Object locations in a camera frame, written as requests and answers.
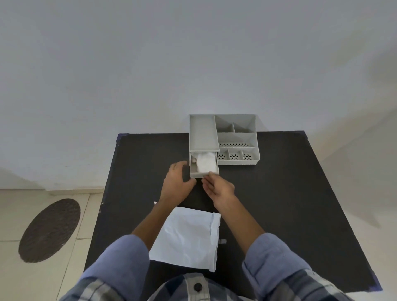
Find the grey organizer drawer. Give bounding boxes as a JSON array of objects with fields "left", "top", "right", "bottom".
[{"left": 189, "top": 152, "right": 220, "bottom": 179}]

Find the plaid shirt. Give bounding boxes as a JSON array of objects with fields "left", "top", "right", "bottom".
[{"left": 59, "top": 269, "right": 354, "bottom": 301}]

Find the dark oval floor mat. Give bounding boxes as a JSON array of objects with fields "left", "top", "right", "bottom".
[{"left": 18, "top": 198, "right": 81, "bottom": 263}]

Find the white crumpled cloth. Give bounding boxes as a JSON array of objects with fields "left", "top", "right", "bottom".
[{"left": 193, "top": 152, "right": 217, "bottom": 173}]

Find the person's left forearm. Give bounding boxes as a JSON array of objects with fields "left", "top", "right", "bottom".
[{"left": 81, "top": 200, "right": 178, "bottom": 280}]

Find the person's right forearm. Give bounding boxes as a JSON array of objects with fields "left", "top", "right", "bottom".
[{"left": 214, "top": 198, "right": 312, "bottom": 292}]

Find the grey plastic desk organizer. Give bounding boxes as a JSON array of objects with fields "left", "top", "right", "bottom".
[{"left": 189, "top": 114, "right": 260, "bottom": 166}]

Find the person's left hand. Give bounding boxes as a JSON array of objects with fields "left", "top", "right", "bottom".
[{"left": 158, "top": 161, "right": 197, "bottom": 208}]

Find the person's right hand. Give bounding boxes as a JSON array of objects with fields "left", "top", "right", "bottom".
[{"left": 202, "top": 173, "right": 236, "bottom": 208}]

